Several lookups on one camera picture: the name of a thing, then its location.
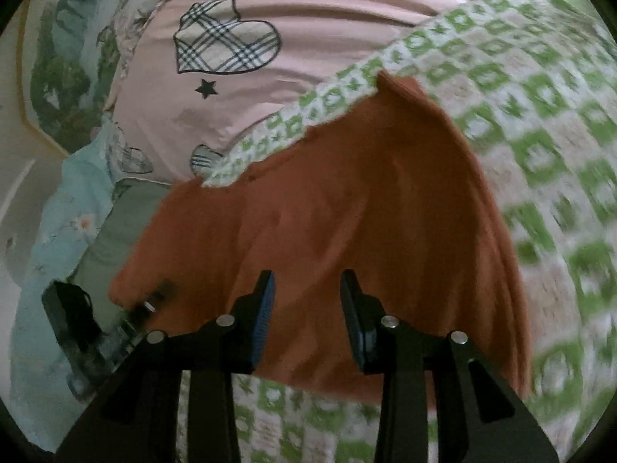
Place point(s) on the rust orange small garment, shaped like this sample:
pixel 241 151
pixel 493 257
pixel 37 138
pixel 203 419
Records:
pixel 390 190

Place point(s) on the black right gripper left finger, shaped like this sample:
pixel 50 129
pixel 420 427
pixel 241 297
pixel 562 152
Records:
pixel 230 344

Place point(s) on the green white checkered blanket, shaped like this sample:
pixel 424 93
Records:
pixel 532 86

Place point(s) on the light blue floral sheet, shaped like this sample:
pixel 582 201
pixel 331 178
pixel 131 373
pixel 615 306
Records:
pixel 39 398

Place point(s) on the sage green pillow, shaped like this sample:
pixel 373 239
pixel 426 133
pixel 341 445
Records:
pixel 134 203

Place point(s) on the green leaf pattern fabric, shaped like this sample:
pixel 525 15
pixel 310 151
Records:
pixel 71 54

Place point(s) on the pink heart pattern quilt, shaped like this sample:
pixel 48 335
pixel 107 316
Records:
pixel 195 75

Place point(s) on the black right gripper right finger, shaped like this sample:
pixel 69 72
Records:
pixel 384 345

